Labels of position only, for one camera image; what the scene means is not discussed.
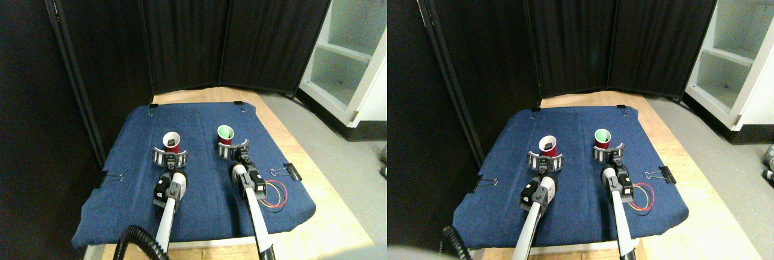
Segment black curtain stand pole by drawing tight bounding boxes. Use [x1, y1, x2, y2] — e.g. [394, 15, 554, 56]
[408, 0, 486, 165]
[36, 0, 108, 167]

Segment orange wire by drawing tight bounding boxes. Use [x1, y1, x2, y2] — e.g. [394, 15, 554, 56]
[629, 183, 655, 213]
[263, 180, 289, 213]

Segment black ribbed hose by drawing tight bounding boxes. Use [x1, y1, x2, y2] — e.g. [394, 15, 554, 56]
[113, 226, 169, 260]
[441, 226, 472, 260]

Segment white shelf unit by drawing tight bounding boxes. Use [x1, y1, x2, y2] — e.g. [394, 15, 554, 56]
[685, 0, 774, 132]
[298, 0, 387, 129]

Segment dark blue cloth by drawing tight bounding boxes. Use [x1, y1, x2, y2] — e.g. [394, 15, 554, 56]
[71, 100, 317, 250]
[450, 105, 690, 253]

